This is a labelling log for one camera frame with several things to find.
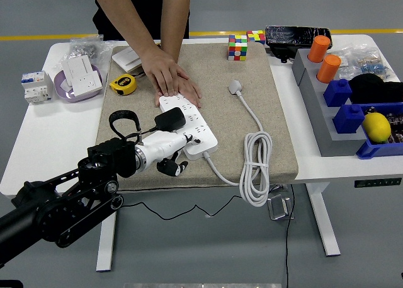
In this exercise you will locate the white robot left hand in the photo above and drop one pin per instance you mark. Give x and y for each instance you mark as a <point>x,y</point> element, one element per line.
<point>163,144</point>

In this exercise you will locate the person's left hand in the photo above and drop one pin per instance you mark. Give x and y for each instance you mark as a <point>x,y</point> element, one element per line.
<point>191,91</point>

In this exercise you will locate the person's right hand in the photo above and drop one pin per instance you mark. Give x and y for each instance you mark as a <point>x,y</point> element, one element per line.
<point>162,70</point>

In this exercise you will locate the black plug adapter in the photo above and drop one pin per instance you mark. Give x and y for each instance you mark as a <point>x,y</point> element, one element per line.
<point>170,119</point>

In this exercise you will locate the white power strip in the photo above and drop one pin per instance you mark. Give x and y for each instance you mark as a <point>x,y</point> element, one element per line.
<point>208,146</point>

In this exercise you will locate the person's right forearm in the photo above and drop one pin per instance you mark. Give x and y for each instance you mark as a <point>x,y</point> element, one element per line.
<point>122,17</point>

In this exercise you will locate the person's left forearm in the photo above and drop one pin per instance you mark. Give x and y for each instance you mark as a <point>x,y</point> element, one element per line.
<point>176,17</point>

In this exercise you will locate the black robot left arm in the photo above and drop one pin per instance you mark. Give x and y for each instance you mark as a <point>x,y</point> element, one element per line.
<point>63,206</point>

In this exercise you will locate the yellow tape measure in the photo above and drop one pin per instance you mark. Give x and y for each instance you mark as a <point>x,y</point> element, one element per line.
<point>122,84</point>

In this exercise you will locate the grey-brown mat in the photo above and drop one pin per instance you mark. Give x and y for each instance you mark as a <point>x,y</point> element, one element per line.
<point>220,127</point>

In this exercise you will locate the large Rubik's cube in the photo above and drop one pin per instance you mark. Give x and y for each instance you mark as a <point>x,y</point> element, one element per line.
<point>237,48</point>

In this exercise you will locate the clear bag of screws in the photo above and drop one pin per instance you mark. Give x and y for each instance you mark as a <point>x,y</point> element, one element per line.
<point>83,50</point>

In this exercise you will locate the small Rubik's cube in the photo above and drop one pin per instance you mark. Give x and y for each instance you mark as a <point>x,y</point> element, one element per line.
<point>256,36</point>

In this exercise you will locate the purple bowl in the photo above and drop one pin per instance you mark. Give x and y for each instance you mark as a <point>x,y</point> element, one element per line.
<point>63,94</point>

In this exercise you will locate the black plastic-wrapped device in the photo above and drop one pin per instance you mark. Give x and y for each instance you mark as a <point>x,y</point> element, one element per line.
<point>292,35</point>

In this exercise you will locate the white table leg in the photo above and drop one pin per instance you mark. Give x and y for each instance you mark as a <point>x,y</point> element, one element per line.
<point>106,247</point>
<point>324,225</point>

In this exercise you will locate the grey stepped holder block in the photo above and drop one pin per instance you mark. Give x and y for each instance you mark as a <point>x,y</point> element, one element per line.
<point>315,111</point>

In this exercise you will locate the white circuit breaker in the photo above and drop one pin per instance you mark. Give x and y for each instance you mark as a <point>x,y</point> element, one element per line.
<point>34,88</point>

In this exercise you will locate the clear acrylic stand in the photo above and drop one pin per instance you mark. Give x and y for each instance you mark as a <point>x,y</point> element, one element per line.
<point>278,207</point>

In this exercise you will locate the orange cylinder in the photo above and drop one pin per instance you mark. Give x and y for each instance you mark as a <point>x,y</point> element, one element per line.
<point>328,69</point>
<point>318,48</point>

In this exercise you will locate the blue peg block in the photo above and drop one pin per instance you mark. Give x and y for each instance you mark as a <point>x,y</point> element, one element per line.
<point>348,119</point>
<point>337,94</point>

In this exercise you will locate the clear bag of parts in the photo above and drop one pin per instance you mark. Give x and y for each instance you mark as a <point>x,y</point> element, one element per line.
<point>352,53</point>

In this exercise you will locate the clear bag blue parts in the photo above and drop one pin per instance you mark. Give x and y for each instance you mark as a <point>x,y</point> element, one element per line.
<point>373,68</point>

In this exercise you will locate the black cloth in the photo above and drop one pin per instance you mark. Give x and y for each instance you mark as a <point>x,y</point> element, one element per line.
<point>374,89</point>

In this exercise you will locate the yellow lemon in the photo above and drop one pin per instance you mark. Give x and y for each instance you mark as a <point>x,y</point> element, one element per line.
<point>376,127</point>

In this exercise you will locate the blue plastic bin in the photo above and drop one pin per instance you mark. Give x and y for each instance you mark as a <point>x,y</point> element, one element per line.
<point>378,149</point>

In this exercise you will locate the black table control panel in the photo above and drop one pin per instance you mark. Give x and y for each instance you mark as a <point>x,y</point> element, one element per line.
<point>378,182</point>

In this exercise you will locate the dark circuit boards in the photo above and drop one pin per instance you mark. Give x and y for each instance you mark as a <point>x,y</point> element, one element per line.
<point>396,127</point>

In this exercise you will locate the white double switch panel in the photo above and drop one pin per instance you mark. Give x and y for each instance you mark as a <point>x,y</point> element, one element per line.
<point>126,57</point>

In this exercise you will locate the white wall plug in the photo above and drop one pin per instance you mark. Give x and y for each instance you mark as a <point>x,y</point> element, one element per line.
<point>234,87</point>

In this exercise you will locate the white wall socket panel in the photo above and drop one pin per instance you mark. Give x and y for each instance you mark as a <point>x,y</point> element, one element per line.
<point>86,84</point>

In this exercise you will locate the small black bracket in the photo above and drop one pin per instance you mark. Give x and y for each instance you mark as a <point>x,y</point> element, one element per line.
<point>281,52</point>

